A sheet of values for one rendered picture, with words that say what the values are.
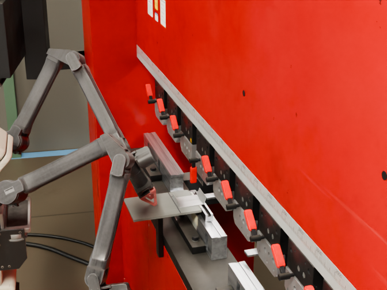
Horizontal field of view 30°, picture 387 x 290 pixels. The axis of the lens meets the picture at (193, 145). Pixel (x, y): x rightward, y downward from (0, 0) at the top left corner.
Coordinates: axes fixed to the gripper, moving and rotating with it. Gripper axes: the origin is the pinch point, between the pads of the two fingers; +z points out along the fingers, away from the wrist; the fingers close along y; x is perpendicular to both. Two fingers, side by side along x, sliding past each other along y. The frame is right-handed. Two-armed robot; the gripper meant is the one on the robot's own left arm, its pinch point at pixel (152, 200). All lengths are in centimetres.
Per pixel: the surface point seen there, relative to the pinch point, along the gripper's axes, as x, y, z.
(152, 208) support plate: 1.9, -1.4, 2.0
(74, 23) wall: -7, 298, 10
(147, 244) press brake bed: 14.3, 25.9, 32.5
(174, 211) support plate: -4.8, -6.0, 5.6
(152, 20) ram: -39, 55, -42
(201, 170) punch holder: -21.3, -15.5, -9.0
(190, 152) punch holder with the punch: -21.7, -2.1, -10.0
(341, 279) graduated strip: -32, -116, -25
